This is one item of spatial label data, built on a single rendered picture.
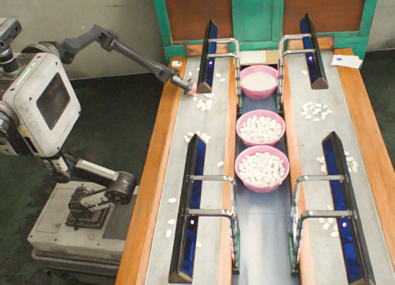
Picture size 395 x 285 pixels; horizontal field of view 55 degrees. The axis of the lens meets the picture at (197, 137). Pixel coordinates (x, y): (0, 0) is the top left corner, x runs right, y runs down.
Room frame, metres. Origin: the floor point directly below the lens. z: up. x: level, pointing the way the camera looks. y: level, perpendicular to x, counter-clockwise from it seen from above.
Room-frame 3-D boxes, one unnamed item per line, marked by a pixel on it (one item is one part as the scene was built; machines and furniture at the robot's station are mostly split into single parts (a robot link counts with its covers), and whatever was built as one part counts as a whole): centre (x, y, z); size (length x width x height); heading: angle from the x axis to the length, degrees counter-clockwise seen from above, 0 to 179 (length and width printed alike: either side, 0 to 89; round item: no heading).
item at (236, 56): (1.77, -0.21, 0.90); 0.20 x 0.19 x 0.45; 168
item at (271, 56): (2.11, -0.49, 0.77); 0.33 x 0.15 x 0.01; 78
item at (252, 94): (1.90, -0.44, 0.72); 0.27 x 0.27 x 0.10
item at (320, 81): (1.67, -0.68, 1.08); 0.62 x 0.08 x 0.07; 168
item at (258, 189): (1.19, -0.29, 0.72); 0.27 x 0.27 x 0.10
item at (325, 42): (2.09, -0.83, 0.83); 0.30 x 0.06 x 0.07; 78
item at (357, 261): (0.73, -0.48, 1.08); 0.62 x 0.08 x 0.07; 168
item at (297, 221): (0.74, -0.40, 0.90); 0.20 x 0.19 x 0.45; 168
